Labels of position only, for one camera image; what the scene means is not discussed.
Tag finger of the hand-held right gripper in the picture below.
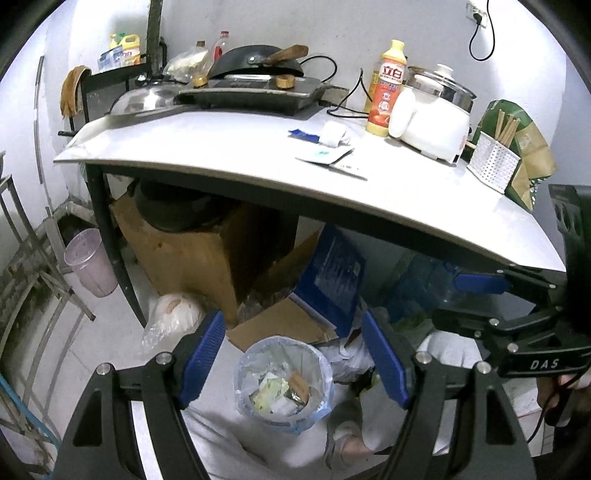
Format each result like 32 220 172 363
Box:
451 265 567 304
431 306 563 342

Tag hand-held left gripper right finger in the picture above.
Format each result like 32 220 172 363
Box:
361 310 539 480

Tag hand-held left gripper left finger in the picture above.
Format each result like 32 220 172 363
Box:
54 308 227 480

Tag yellow snack packet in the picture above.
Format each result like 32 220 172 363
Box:
249 376 287 414

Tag trash bin with blue liner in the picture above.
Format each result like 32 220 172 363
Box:
232 336 334 435

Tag brown cracker packet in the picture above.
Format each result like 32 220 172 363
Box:
287 371 311 404

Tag person's right forearm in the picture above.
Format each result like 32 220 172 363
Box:
533 392 591 480

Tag person's right hand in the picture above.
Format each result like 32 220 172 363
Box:
538 367 591 428

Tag white plastic bag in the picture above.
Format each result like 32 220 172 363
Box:
318 323 380 385

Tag clear bag with white contents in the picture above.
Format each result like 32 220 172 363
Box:
141 293 206 356

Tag blue water jug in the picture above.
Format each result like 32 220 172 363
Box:
379 251 462 325

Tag open cardboard box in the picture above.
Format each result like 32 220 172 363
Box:
226 231 339 354

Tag person's shoe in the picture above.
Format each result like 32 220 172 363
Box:
323 406 370 470

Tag blue box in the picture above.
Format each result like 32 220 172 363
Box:
291 224 368 340

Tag large cardboard box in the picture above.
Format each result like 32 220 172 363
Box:
111 191 297 315

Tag green yellow bag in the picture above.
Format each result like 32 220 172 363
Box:
471 99 558 213

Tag white perforated chopstick holder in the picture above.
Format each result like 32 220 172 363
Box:
466 130 523 193

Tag pink bucket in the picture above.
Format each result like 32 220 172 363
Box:
64 227 120 298

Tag bundle of wooden chopsticks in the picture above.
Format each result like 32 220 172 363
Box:
494 110 522 144

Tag black pot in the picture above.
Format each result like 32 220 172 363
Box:
131 179 245 234

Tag white electric cooker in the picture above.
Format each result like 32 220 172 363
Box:
388 83 472 165

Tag white sachet with black print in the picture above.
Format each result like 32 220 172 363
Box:
329 154 368 180

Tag white sachet with teal mark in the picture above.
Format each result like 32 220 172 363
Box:
295 145 355 166

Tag yellow orange dish soap bottle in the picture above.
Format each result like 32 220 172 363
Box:
365 39 408 138

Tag steel pan lid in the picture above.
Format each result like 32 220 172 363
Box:
106 83 190 116

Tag black induction cooktop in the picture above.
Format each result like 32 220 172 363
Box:
178 74 327 116

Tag clear bag of food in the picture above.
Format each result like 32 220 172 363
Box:
164 46 211 79

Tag black shelf rack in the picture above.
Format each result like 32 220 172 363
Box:
58 60 167 137

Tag yellow cloth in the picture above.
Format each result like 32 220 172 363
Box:
60 65 91 116

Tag black wok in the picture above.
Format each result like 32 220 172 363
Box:
208 44 309 79

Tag blue white packet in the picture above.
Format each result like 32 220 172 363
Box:
97 46 123 72

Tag yellow detergent jug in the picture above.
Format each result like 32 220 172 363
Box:
109 32 142 65

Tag dark vertical pipe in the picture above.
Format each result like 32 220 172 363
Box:
145 0 167 77

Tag blue hose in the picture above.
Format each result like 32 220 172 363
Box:
0 369 64 451

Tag black cooker cable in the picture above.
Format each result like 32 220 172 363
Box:
325 67 371 119

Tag black hanging wall cable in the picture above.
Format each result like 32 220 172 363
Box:
468 0 496 61

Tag black cooktop cable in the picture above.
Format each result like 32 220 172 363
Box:
300 55 341 86

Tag white wall socket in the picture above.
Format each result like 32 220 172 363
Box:
465 0 489 28

